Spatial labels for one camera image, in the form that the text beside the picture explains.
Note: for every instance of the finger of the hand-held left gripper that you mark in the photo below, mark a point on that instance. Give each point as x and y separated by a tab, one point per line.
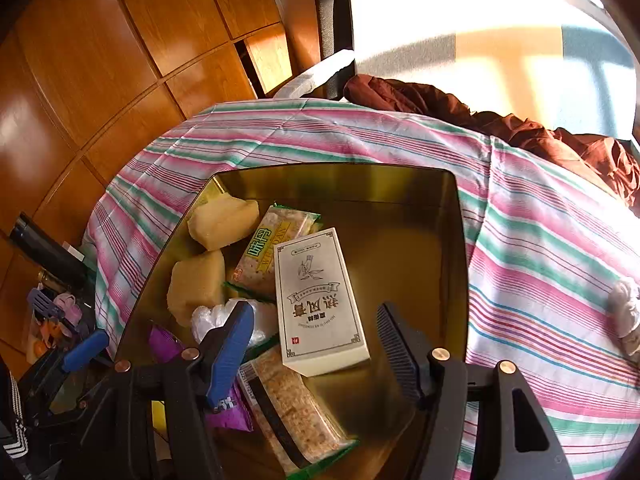
85	351

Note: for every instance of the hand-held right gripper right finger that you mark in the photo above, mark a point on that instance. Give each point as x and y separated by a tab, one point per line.
400	355

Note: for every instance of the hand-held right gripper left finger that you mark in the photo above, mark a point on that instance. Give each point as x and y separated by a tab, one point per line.
230	355

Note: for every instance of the white plastic wrap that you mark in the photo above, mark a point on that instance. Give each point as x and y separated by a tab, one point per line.
205	317

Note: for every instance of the purple snack packet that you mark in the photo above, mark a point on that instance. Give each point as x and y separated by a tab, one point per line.
162	345

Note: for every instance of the yellow sponge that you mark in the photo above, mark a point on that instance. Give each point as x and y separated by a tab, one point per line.
222	222
195	285

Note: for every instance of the oat bar packet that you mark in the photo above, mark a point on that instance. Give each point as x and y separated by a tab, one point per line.
295	410

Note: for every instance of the white printed box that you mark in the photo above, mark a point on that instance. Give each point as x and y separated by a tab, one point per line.
315	310

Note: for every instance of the cracker packet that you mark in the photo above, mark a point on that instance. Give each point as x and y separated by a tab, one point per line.
260	255

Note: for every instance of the golden metal tin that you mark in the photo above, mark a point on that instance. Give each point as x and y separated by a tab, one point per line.
390	220

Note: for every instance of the colourful plastic toys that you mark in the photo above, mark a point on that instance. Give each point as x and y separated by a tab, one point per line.
60	310

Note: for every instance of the black long object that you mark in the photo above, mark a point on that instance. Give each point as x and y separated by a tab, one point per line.
50	255

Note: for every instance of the striped bedsheet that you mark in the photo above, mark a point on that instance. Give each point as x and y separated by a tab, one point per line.
525	260

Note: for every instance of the bagged yellow knit hat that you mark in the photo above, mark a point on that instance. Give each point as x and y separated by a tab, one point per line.
625	310

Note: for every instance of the red-brown cloth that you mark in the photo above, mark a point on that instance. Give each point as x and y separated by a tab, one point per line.
550	145

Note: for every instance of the wooden wardrobe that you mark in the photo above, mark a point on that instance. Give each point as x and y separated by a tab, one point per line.
125	35

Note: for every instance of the grey upholstered armchair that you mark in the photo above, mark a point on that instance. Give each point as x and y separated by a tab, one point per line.
425	25

